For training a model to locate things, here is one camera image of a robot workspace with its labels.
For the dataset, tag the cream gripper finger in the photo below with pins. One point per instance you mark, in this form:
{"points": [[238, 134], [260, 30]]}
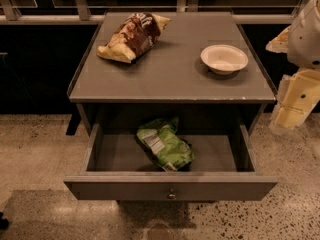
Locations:
{"points": [[279, 44], [296, 98]]}

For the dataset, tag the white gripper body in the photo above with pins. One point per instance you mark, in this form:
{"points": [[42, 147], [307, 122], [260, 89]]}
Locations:
{"points": [[306, 39]]}

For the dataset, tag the green rice chip bag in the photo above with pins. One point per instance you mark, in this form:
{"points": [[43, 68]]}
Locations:
{"points": [[168, 151]]}

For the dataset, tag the open grey top drawer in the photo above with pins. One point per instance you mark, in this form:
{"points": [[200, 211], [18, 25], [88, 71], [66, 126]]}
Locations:
{"points": [[116, 167]]}

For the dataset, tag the grey cabinet counter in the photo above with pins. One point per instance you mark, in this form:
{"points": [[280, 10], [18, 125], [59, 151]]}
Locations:
{"points": [[172, 72]]}

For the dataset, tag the brown chip bag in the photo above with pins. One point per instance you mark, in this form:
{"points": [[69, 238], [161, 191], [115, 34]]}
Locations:
{"points": [[136, 36]]}

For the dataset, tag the metal drawer knob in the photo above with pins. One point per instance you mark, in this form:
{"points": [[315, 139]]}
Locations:
{"points": [[171, 195]]}

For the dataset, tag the white paper bowl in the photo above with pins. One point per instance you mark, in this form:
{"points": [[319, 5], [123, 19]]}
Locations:
{"points": [[224, 59]]}

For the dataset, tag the metal railing frame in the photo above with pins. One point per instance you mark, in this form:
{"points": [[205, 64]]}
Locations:
{"points": [[92, 11]]}

